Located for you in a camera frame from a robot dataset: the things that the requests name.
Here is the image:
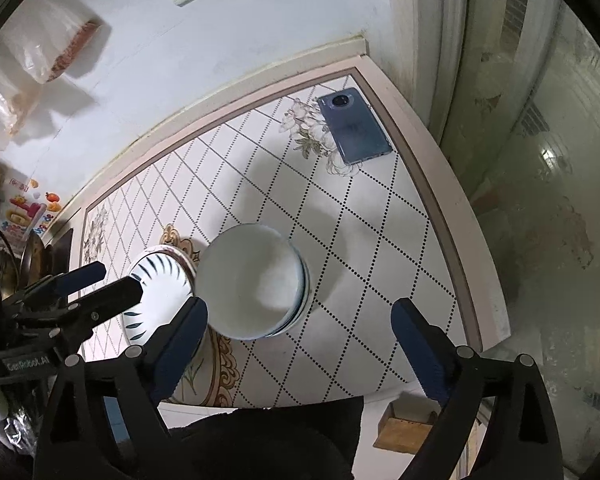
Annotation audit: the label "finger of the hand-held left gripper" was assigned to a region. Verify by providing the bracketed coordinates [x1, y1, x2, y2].
[17, 261, 107, 312]
[70, 276, 145, 327]

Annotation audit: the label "floral diamond pattern tablecloth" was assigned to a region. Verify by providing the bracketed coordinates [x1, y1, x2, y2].
[80, 72, 484, 409]

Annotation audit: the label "blue smartphone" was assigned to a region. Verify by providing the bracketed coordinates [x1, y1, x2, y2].
[315, 87, 394, 165]

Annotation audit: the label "clear bag red contents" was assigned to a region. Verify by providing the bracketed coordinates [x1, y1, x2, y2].
[22, 0, 105, 84]

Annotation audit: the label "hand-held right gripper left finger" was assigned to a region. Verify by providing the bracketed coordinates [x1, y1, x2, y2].
[32, 296, 210, 480]

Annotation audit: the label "black frying pan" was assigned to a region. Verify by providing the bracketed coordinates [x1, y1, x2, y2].
[17, 230, 56, 294]

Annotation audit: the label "wooden block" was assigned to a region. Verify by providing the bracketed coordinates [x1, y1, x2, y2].
[373, 400, 440, 454]

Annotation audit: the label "blue striped plate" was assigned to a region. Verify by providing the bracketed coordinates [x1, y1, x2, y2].
[121, 252, 197, 346]

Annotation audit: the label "dark cloth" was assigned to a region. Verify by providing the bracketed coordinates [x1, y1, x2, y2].
[167, 395, 366, 480]

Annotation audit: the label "colourful wall stickers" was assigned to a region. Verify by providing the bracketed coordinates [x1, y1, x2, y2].
[4, 177, 64, 237]

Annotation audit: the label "plain white bowl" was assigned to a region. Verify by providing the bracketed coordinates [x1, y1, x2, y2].
[198, 224, 303, 339]

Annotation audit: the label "frosted glass sliding door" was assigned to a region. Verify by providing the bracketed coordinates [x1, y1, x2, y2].
[427, 0, 600, 477]

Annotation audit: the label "clear bag orange contents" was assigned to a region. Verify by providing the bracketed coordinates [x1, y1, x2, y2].
[0, 52, 47, 152]

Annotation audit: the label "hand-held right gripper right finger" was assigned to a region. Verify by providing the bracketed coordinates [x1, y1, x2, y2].
[390, 297, 566, 480]

